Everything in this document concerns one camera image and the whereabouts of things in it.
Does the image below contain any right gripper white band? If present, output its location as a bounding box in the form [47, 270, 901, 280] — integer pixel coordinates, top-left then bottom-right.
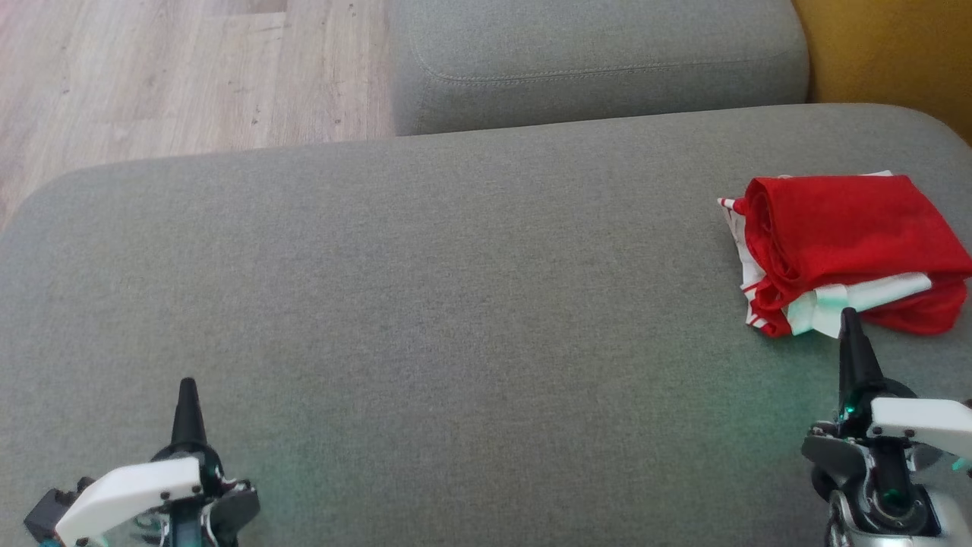
[801, 308, 972, 538]

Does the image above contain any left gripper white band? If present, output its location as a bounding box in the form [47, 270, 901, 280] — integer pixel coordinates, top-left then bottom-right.
[53, 378, 260, 547]

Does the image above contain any red jersey with white trim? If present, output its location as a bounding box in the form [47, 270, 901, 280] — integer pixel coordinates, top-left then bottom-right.
[718, 175, 972, 339]

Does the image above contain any large grey sofa seat cushion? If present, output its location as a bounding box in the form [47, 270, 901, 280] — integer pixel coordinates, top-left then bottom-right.
[0, 103, 972, 547]

